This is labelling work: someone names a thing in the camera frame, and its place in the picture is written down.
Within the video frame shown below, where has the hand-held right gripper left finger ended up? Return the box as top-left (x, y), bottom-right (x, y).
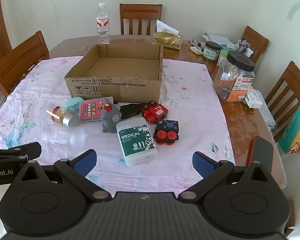
top-left (11, 149), bottom-right (112, 203)

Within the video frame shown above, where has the grey toy mouse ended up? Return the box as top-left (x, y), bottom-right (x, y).
top-left (101, 100), bottom-right (122, 133)

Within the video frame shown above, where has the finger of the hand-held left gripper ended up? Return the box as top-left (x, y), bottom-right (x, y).
top-left (0, 142), bottom-right (42, 167)

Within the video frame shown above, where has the red cube toy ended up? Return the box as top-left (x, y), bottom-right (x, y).
top-left (140, 100), bottom-right (169, 125)

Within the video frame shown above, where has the pink flat package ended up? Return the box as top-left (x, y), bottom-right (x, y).
top-left (79, 96), bottom-right (114, 123)

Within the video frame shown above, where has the small jar silver lid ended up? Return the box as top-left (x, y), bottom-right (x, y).
top-left (46, 102), bottom-right (80, 127)

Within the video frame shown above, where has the white plastic bottle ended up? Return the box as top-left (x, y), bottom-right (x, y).
top-left (116, 117), bottom-right (158, 167)

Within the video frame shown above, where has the bunch of black pens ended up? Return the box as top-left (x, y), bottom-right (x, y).
top-left (189, 39), bottom-right (205, 53)

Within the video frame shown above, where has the green capped toothpick container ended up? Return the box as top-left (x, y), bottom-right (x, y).
top-left (217, 49), bottom-right (229, 67)

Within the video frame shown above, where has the phone in red case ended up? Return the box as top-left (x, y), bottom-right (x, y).
top-left (247, 135), bottom-right (274, 174)

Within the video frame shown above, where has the black handled tool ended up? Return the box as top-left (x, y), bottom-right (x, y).
top-left (114, 101), bottom-right (150, 120)

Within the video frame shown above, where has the gold tissue pack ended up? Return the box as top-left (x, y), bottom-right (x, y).
top-left (152, 19), bottom-right (183, 50)

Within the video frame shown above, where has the clear cup of pens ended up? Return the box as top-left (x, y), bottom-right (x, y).
top-left (235, 39), bottom-right (254, 56)

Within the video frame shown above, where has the pink floral tablecloth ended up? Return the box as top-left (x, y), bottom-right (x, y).
top-left (0, 56), bottom-right (237, 198)

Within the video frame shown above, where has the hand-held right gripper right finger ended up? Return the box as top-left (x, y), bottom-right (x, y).
top-left (178, 151), bottom-right (282, 203)

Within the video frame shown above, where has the wooden dining chair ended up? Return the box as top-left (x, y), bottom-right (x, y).
top-left (0, 30), bottom-right (50, 97)
top-left (119, 3), bottom-right (163, 36)
top-left (240, 25), bottom-right (269, 63)
top-left (265, 60), bottom-right (300, 143)

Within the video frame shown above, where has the clear plastic water bottle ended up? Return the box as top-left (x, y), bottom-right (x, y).
top-left (95, 2), bottom-right (110, 44)

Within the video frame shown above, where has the cardboard box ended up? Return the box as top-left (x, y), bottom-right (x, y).
top-left (64, 42), bottom-right (164, 103)

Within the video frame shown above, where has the clear plastic jar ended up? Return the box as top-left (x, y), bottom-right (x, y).
top-left (41, 125), bottom-right (87, 150)

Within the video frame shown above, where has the large clear jar black lid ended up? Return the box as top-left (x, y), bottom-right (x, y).
top-left (212, 51), bottom-right (255, 103)

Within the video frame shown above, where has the small dark jar black lid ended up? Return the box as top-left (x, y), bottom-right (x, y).
top-left (203, 41), bottom-right (221, 61)

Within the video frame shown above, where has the small white carton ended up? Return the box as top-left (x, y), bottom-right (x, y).
top-left (244, 89), bottom-right (264, 108)

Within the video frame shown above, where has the black and blue cube toy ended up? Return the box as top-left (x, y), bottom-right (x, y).
top-left (154, 120), bottom-right (180, 145)

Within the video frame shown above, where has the stack of white leaflets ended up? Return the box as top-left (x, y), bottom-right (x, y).
top-left (259, 100), bottom-right (278, 133)

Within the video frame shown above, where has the colourful paper bag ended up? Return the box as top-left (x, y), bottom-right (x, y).
top-left (277, 106), bottom-right (300, 154)

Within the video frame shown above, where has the stack of papers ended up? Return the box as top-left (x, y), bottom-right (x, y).
top-left (202, 32), bottom-right (237, 50)

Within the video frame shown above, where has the light blue earbud case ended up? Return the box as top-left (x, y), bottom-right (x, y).
top-left (66, 96), bottom-right (87, 112)

